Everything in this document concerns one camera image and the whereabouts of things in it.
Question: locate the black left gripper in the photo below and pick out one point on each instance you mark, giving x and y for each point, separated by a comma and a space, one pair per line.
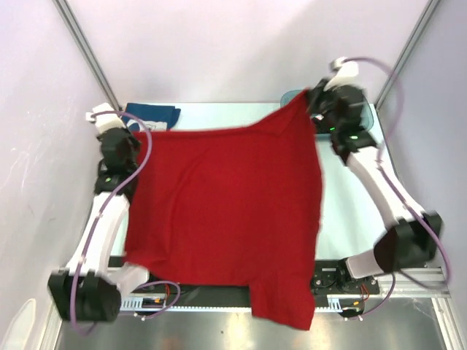
133, 142

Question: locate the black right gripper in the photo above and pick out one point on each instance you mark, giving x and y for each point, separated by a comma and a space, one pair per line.
317, 100

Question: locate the red t shirt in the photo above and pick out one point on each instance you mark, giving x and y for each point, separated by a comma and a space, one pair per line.
233, 207

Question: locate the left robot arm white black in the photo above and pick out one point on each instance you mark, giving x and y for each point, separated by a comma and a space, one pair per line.
85, 290

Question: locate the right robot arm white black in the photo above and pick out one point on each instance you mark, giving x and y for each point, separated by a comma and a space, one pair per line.
411, 237

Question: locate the teal plastic bin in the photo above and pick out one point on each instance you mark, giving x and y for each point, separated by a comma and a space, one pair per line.
367, 119

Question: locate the folded blue printed t shirt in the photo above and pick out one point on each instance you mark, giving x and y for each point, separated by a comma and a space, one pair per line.
155, 117

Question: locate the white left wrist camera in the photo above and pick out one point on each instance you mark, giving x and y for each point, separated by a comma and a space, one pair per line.
103, 118

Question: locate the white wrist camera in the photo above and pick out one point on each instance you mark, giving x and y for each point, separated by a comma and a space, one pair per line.
345, 72
103, 118

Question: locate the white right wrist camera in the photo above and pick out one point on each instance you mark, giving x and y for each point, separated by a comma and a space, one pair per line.
345, 72

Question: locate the right aluminium frame post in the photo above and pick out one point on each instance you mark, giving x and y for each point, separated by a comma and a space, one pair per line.
422, 23

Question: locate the aluminium frame post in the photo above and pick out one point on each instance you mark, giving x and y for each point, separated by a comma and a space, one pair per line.
422, 23
78, 35

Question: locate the left aluminium frame post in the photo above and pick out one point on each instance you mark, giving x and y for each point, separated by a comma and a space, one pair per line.
78, 35

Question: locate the white slotted cable duct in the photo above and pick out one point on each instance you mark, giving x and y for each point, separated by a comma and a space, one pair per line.
155, 304

